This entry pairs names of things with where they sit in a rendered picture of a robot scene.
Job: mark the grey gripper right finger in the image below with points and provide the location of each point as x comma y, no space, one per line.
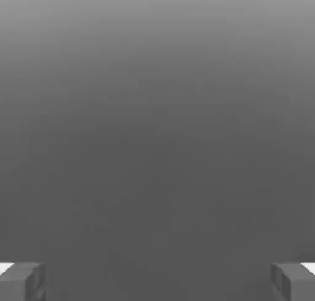
295,281

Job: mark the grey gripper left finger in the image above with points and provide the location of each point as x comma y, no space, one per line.
19,281

